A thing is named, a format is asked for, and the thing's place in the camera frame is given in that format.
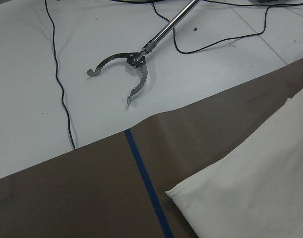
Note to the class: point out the cream long-sleeve cat shirt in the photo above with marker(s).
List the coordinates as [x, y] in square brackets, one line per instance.
[256, 191]

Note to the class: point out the metal reacher grabber tool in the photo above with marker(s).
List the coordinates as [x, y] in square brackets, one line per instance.
[137, 59]

